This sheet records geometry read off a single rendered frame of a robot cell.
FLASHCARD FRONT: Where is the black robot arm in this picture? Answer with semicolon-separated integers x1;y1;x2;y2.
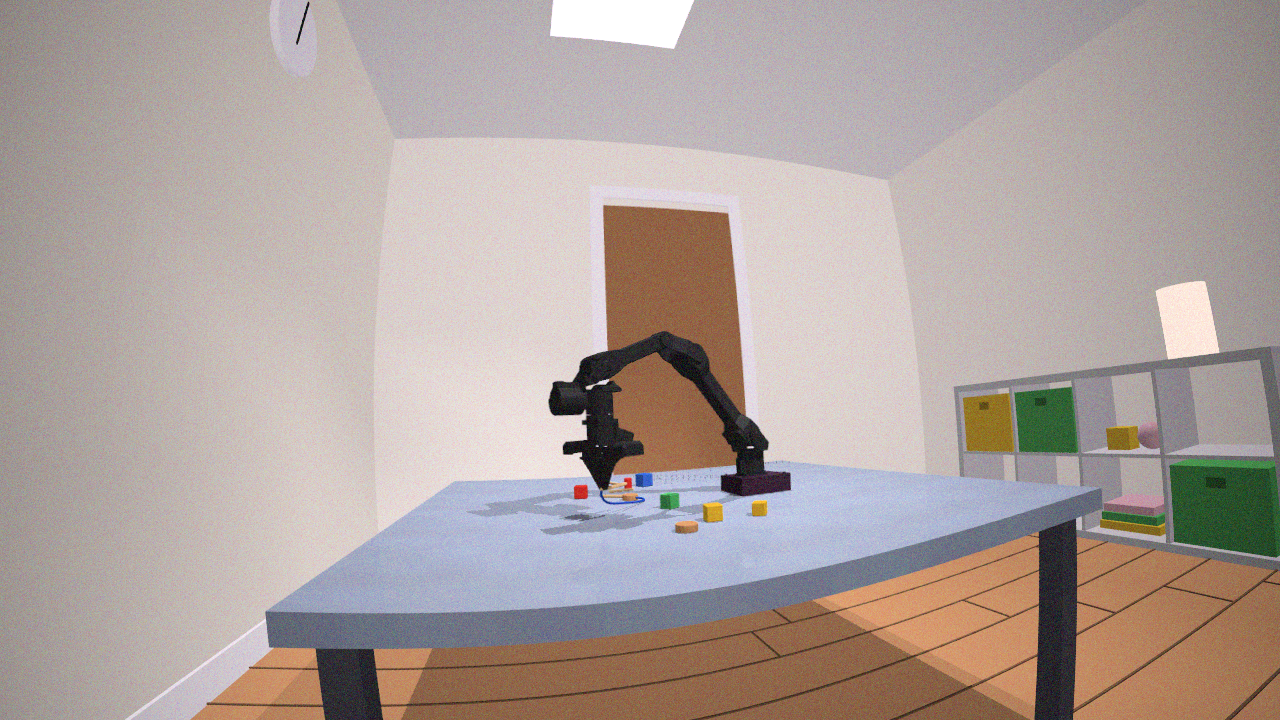
548;331;769;477

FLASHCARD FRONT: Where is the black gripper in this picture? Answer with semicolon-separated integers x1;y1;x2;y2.
563;414;644;489

